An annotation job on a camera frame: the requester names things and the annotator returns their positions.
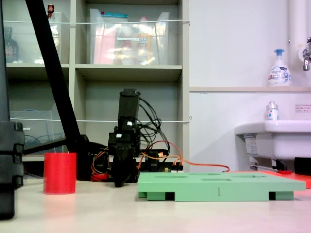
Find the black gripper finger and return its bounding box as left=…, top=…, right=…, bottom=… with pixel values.
left=113, top=155, right=133, bottom=188

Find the red cylinder block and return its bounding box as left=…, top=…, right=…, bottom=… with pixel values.
left=43, top=152, right=77, bottom=195

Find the green shape-hole board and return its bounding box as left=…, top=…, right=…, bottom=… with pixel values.
left=137, top=171, right=306, bottom=202

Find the red table clamp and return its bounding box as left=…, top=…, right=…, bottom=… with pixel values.
left=91, top=169, right=109, bottom=182

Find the grey shelf unit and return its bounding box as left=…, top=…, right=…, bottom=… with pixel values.
left=0, top=0, right=190, bottom=180

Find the clear plastic file tray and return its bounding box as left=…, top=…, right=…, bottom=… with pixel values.
left=9, top=110, right=67, bottom=156

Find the clear plastic storage bin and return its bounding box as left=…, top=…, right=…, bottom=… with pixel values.
left=89, top=8, right=170, bottom=66

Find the notched black stack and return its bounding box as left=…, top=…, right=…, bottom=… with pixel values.
left=0, top=121, right=25, bottom=220

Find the dark vertical pole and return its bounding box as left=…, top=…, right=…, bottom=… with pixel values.
left=0, top=0, right=10, bottom=122

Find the dark glass bottle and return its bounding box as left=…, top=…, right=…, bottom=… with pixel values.
left=3, top=26, right=20, bottom=64

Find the small clear bottle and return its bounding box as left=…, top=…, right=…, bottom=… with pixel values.
left=265, top=101, right=279, bottom=121

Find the white sink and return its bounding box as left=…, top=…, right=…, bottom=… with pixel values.
left=234, top=120, right=311, bottom=161

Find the white pump soap bottle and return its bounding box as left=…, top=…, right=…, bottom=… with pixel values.
left=268, top=48, right=292, bottom=87

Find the metal faucet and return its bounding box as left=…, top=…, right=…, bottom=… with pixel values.
left=298, top=37, right=311, bottom=71

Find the white cord across shelf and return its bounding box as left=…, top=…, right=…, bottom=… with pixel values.
left=9, top=116, right=193, bottom=123
left=3, top=19, right=191, bottom=26

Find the long black arm cable loop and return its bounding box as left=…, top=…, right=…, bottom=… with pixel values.
left=138, top=97, right=162, bottom=136

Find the short black arm cable loop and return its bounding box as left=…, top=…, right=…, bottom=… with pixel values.
left=139, top=131, right=171, bottom=158

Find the orange wire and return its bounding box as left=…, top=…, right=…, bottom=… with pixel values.
left=139, top=140, right=230, bottom=173

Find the white wall pipe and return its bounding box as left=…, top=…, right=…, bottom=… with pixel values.
left=288, top=0, right=308, bottom=49

